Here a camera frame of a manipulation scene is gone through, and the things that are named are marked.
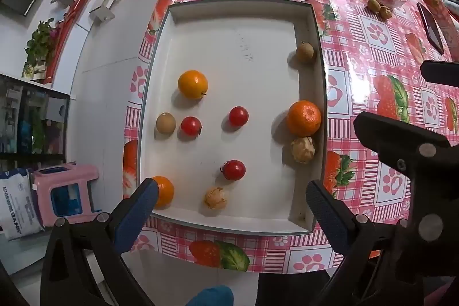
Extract red cherry tomato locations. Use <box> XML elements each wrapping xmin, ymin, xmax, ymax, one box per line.
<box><xmin>221</xmin><ymin>160</ymin><xmax>246</xmax><ymax>181</ymax></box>
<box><xmin>180</xmin><ymin>116</ymin><xmax>202</xmax><ymax>137</ymax></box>
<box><xmin>229</xmin><ymin>106</ymin><xmax>249</xmax><ymax>126</ymax></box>

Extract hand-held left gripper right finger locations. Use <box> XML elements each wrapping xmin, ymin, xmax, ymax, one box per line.
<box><xmin>306</xmin><ymin>180</ymin><xmax>431</xmax><ymax>306</ymax></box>

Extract black smartphone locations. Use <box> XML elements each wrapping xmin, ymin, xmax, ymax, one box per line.
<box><xmin>417</xmin><ymin>2</ymin><xmax>445</xmax><ymax>54</ymax></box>

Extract white printed sack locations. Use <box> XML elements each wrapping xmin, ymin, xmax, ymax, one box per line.
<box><xmin>0</xmin><ymin>168</ymin><xmax>45</xmax><ymax>241</ymax></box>

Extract dimpled mandarin orange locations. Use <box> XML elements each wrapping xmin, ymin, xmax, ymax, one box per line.
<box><xmin>286</xmin><ymin>100</ymin><xmax>322</xmax><ymax>137</ymax></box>

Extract small smooth orange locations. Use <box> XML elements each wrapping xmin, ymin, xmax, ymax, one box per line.
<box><xmin>151</xmin><ymin>176</ymin><xmax>175</xmax><ymax>209</ymax></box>
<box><xmin>177</xmin><ymin>70</ymin><xmax>209</xmax><ymax>99</ymax></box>

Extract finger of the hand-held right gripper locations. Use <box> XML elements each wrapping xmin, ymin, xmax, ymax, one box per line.
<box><xmin>354</xmin><ymin>111</ymin><xmax>459</xmax><ymax>178</ymax></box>
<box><xmin>421</xmin><ymin>60</ymin><xmax>459</xmax><ymax>86</ymax></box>

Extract husked physalis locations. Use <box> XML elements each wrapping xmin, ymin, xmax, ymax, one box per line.
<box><xmin>204</xmin><ymin>186</ymin><xmax>228</xmax><ymax>210</ymax></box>
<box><xmin>290</xmin><ymin>136</ymin><xmax>316</xmax><ymax>163</ymax></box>

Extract green potted plant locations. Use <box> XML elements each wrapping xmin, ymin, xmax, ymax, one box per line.
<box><xmin>22</xmin><ymin>18</ymin><xmax>60</xmax><ymax>81</ymax></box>

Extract dark glass cabinet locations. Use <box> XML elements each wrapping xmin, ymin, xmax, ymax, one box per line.
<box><xmin>0</xmin><ymin>73</ymin><xmax>70</xmax><ymax>163</ymax></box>

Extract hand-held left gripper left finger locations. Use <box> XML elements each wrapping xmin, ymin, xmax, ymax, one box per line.
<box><xmin>39</xmin><ymin>178</ymin><xmax>159</xmax><ymax>306</ymax></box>

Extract strawberry print plastic tablecloth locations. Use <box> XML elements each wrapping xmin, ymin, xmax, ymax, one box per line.
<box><xmin>122</xmin><ymin>0</ymin><xmax>459</xmax><ymax>274</ymax></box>

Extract pink plastic stool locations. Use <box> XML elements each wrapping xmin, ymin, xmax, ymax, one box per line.
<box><xmin>30</xmin><ymin>163</ymin><xmax>103</xmax><ymax>228</ymax></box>

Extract white rectangular tray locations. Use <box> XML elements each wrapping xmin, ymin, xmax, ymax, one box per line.
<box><xmin>137</xmin><ymin>0</ymin><xmax>328</xmax><ymax>235</ymax></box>

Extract blue cloth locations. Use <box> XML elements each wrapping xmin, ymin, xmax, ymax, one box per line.
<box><xmin>186</xmin><ymin>285</ymin><xmax>234</xmax><ymax>306</ymax></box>

